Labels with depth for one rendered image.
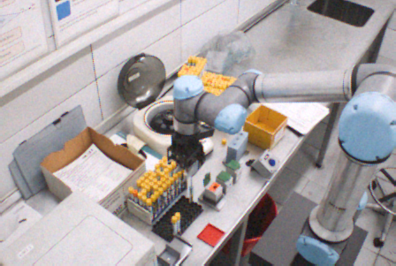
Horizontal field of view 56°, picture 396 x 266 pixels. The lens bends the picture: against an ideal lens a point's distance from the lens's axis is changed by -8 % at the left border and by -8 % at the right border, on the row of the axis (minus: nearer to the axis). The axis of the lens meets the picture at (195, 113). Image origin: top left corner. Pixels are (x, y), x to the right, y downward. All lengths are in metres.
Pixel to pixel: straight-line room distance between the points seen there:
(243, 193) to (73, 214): 0.65
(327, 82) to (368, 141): 0.22
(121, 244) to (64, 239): 0.14
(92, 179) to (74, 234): 0.45
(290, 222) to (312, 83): 0.52
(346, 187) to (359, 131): 0.17
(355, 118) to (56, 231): 0.73
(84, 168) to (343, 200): 0.92
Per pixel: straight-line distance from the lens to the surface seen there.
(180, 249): 1.26
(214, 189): 1.35
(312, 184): 2.72
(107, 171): 1.45
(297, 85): 0.97
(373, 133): 0.75
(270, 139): 1.55
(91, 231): 1.01
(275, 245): 1.25
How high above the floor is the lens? 2.00
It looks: 40 degrees down
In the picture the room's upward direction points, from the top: 1 degrees clockwise
